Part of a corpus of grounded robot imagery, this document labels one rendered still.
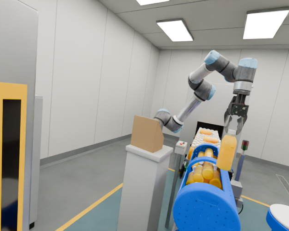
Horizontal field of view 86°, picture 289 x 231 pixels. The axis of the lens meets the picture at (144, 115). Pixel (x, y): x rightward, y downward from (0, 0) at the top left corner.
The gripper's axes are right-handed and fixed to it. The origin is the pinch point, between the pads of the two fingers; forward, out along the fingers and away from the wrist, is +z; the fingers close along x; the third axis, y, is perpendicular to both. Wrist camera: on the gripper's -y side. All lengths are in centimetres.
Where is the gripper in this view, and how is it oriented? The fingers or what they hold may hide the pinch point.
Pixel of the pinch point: (231, 131)
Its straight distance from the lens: 91.2
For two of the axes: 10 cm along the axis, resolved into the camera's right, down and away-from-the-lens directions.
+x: 9.0, 1.9, -3.9
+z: -1.6, 9.8, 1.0
